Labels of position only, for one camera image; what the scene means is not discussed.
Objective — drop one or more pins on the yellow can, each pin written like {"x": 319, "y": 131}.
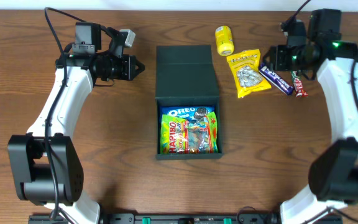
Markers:
{"x": 224, "y": 41}

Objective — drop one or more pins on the dark blue Dairy Milk bar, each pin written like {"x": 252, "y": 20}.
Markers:
{"x": 276, "y": 79}

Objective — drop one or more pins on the green Haribo gummy bag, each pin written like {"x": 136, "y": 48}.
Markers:
{"x": 182, "y": 136}

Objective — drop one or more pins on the black gift box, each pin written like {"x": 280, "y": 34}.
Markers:
{"x": 185, "y": 76}

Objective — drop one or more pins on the blue Oreo cookie pack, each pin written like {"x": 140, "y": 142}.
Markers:
{"x": 191, "y": 113}

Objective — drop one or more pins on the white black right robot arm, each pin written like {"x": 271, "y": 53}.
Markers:
{"x": 333, "y": 176}

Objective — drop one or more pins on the red green KitKat bar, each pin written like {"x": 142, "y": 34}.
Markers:
{"x": 298, "y": 85}

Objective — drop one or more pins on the yellow sunflower seed bag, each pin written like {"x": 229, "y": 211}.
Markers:
{"x": 245, "y": 70}

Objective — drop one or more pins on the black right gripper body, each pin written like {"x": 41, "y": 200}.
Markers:
{"x": 278, "y": 57}

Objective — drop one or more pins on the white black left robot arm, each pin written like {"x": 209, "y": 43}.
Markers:
{"x": 45, "y": 166}

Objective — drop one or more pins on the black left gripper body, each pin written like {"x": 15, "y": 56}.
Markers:
{"x": 130, "y": 67}

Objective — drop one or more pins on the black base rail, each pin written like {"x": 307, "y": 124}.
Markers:
{"x": 129, "y": 218}

